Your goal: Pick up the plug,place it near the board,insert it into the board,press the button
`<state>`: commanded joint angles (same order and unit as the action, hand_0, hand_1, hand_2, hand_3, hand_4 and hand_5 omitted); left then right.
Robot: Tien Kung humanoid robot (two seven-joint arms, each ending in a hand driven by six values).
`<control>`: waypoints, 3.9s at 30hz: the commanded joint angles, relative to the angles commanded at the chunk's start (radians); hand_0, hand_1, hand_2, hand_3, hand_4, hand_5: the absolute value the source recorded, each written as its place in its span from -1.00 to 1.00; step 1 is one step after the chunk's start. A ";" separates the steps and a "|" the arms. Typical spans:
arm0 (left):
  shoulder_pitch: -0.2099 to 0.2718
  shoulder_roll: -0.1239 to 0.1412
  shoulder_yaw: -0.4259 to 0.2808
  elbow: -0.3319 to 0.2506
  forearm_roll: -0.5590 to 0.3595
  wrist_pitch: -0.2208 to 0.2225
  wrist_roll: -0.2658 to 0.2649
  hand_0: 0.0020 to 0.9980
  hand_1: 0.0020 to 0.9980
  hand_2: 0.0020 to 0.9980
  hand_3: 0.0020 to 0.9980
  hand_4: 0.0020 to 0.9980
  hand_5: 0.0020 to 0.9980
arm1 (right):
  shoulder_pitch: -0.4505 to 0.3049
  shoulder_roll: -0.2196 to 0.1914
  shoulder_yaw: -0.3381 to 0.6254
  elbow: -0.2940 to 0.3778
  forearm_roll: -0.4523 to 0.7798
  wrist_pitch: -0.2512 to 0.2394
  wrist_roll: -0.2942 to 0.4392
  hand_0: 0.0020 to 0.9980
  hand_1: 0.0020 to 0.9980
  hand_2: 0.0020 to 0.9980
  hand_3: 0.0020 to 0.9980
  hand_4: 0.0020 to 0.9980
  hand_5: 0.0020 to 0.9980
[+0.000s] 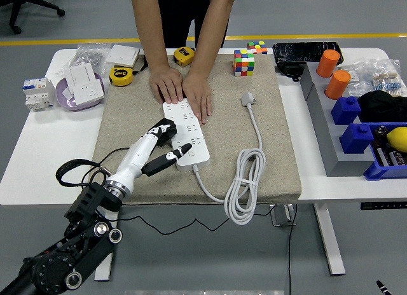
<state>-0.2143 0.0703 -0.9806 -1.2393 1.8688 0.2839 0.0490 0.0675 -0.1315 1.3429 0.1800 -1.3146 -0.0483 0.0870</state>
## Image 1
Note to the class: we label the clear bag of screws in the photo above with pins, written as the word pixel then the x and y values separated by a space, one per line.
pixel 87 55

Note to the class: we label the grey-brown mat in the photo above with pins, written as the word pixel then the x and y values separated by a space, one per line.
pixel 219 142

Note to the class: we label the yellow lemon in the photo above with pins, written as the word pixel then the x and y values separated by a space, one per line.
pixel 398 140

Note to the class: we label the blue block with knob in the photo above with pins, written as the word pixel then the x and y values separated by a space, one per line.
pixel 356 139
pixel 346 111

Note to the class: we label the white flat box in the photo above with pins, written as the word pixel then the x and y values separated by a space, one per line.
pixel 122 55

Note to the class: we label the clear bag of resistors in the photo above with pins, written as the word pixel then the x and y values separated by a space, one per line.
pixel 388 79

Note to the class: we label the black office chair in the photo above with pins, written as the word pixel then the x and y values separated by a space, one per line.
pixel 19 2

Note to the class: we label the person's right hand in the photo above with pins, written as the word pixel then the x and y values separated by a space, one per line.
pixel 165 82

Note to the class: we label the white power strip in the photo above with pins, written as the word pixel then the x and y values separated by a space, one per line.
pixel 194 133

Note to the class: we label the black cloth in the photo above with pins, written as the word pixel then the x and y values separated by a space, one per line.
pixel 381 107

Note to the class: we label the person's left forearm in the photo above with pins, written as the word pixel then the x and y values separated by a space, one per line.
pixel 213 31

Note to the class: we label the round yellow tape measure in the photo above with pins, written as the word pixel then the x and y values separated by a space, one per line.
pixel 121 76

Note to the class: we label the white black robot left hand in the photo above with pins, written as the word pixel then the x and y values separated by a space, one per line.
pixel 136 155

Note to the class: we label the square yellow tape measure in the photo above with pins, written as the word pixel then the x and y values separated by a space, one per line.
pixel 183 56

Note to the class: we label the white wall socket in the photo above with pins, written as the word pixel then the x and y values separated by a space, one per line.
pixel 89 93

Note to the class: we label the metal bracket under table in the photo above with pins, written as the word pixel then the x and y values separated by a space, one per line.
pixel 281 217

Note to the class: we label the person's right forearm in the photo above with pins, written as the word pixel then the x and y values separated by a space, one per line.
pixel 149 28

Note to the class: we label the large rubik's cube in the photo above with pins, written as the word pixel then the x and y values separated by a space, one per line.
pixel 243 63

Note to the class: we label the purple bowl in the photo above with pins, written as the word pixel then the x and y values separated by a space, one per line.
pixel 65 101

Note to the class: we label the white table leg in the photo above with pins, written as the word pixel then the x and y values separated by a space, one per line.
pixel 105 272
pixel 330 244

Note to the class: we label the blue plastic bin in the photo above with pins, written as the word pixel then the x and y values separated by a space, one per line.
pixel 375 171

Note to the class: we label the dark components in bin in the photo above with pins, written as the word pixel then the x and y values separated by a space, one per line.
pixel 391 156

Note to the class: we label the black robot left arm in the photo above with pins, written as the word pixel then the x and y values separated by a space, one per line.
pixel 63 260

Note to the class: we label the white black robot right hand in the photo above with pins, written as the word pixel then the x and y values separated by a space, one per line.
pixel 382 288

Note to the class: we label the white circuit breaker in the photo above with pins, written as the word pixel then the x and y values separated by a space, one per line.
pixel 38 94

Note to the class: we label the small rubik's cube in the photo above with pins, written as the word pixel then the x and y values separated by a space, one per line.
pixel 258 47

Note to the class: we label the clear bag of parts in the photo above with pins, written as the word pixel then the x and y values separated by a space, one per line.
pixel 356 77

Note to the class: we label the person's torso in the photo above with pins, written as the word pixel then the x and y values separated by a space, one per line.
pixel 178 9

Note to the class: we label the grey stepped stand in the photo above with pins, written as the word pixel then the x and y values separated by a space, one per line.
pixel 321 117

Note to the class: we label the person's left hand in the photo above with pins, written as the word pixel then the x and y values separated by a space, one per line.
pixel 197 94

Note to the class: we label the white switch panel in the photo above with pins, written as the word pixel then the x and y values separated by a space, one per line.
pixel 79 74

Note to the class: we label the black table control panel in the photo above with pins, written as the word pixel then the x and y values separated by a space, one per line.
pixel 381 206

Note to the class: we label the small black box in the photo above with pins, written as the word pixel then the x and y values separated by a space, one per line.
pixel 289 72

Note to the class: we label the black glossy tray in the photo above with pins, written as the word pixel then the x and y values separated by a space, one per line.
pixel 299 51

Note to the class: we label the orange cylinder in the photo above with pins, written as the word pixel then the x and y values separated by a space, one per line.
pixel 327 63
pixel 337 84

